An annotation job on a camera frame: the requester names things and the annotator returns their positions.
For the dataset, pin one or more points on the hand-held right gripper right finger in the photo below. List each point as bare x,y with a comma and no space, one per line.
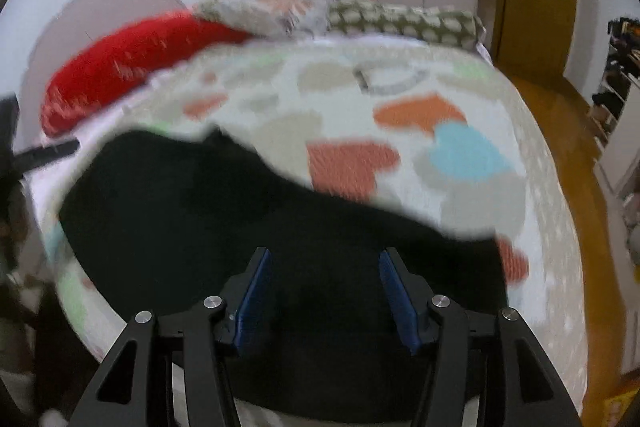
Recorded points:
400,297

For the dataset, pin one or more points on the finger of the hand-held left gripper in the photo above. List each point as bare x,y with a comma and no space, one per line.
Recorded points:
47,153

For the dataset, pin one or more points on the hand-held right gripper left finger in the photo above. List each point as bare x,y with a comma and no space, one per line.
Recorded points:
255,292

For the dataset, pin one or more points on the black pants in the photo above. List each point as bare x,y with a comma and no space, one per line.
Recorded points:
250,217

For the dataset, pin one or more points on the white bed sheet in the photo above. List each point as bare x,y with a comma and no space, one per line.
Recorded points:
47,192

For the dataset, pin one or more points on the long red pillow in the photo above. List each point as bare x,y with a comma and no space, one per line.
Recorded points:
130,62

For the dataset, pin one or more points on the round pale headboard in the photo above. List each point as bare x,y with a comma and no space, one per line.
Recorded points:
100,7

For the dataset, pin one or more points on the heart-patterned quilt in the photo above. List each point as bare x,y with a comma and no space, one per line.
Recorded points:
450,82

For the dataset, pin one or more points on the floral grey pillow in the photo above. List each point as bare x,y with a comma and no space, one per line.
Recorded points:
260,9

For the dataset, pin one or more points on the green patterned bolster pillow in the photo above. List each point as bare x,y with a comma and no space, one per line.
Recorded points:
400,19

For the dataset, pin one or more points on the cluttered shelf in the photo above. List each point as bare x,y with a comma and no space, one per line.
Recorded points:
617,77

